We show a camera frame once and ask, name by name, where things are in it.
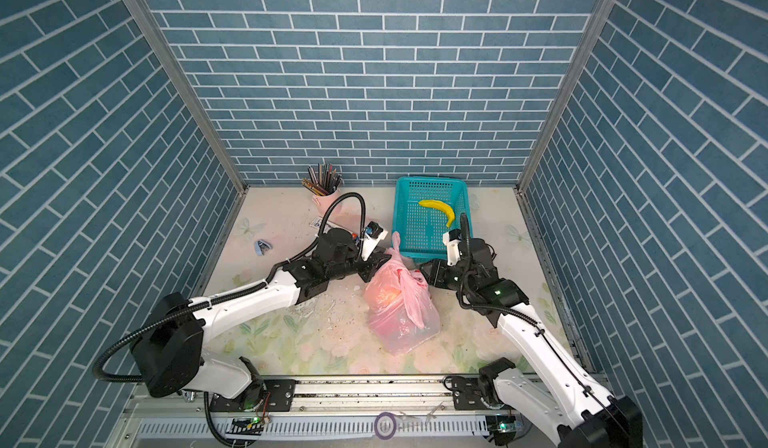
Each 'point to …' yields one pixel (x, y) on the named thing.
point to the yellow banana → (442, 206)
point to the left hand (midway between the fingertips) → (388, 254)
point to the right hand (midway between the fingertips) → (421, 265)
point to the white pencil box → (318, 222)
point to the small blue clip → (261, 246)
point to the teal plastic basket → (424, 208)
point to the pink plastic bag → (401, 307)
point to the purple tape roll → (385, 425)
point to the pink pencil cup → (323, 203)
